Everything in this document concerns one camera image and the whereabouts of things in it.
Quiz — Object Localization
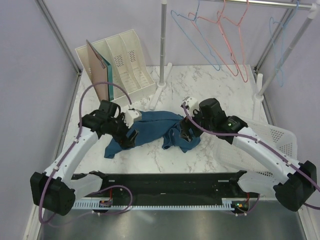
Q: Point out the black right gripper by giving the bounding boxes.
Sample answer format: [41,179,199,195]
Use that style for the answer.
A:
[178,105,215,143]

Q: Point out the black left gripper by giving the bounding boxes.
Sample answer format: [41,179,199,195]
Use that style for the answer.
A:
[107,112,138,149]

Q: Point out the blue t shirt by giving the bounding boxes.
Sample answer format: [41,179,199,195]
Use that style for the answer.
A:
[103,110,202,159]

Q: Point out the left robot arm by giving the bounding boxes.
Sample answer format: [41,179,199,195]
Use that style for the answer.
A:
[30,100,142,216]

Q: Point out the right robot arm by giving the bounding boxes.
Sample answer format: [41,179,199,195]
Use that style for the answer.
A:
[180,97,320,212]

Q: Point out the teal folder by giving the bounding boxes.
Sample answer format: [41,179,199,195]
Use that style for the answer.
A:
[101,55,114,101]

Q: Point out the white clothes rack foot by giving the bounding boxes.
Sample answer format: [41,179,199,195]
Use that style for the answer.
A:
[149,62,173,111]

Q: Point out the brown cardboard folder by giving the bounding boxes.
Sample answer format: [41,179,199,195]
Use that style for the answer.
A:
[86,40,109,101]

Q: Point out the white plastic file organizer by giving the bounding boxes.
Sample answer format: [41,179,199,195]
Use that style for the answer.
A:
[75,29,157,107]

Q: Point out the white plastic laundry basket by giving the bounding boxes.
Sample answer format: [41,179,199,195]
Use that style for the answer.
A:
[214,118,300,185]

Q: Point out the metal clothes rack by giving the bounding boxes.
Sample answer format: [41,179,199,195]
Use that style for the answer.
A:
[156,0,315,121]

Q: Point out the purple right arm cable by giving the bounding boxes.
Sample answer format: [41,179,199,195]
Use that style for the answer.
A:
[181,102,320,210]

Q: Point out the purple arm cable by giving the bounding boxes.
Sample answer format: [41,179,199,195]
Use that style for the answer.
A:
[37,81,133,228]
[181,102,320,210]

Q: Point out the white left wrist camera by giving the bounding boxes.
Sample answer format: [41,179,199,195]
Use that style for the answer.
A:
[124,108,142,128]

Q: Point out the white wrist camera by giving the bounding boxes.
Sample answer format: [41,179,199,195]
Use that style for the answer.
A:
[124,108,142,128]
[181,96,200,118]

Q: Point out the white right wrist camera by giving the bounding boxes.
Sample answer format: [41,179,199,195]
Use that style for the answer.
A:
[181,96,200,118]

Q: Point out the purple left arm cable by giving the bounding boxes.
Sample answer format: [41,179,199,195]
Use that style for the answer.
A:
[37,81,133,228]

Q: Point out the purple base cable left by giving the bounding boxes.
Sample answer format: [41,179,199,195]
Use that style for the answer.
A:
[92,183,136,216]

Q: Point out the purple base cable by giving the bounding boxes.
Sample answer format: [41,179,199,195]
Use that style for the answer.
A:
[92,183,136,216]
[232,183,263,217]

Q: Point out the blue wire hanger left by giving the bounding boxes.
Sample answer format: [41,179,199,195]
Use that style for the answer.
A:
[170,0,221,71]

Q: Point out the blue wire hanger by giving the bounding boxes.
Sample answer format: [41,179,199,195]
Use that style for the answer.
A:
[268,0,300,87]
[170,0,221,71]

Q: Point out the white slotted cable duct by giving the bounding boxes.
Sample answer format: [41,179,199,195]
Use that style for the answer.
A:
[71,198,235,211]

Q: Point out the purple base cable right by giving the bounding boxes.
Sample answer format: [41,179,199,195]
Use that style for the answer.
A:
[232,183,263,217]

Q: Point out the blue wire hanger right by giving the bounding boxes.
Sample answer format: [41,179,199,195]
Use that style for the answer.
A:
[268,0,300,87]

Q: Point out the pink wire hanger left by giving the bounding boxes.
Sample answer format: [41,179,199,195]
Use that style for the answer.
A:
[188,0,248,77]

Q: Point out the pink wire hanger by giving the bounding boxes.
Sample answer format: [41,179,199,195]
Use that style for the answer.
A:
[188,0,248,77]
[216,0,249,83]

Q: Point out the pink wire hanger right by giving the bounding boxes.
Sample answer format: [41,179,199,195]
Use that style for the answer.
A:
[216,0,249,83]

